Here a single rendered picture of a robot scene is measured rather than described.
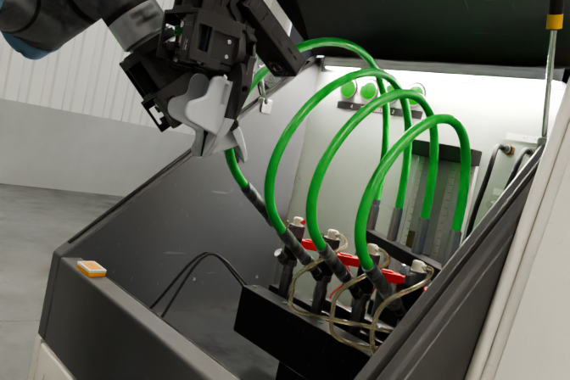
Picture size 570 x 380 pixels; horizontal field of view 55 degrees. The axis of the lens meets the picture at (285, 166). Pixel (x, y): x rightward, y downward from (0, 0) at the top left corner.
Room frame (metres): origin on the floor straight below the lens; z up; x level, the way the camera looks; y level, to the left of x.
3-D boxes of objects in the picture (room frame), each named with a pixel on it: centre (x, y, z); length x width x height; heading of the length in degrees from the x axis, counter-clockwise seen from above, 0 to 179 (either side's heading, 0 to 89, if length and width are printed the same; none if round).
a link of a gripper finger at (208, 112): (0.60, 0.10, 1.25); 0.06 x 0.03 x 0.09; 133
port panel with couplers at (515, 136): (0.92, -0.40, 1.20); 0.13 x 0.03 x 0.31; 43
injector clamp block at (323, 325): (0.83, -0.12, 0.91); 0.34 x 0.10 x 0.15; 43
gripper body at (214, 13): (0.61, 0.11, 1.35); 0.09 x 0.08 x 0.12; 133
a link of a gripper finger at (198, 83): (0.62, 0.12, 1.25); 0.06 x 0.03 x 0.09; 133
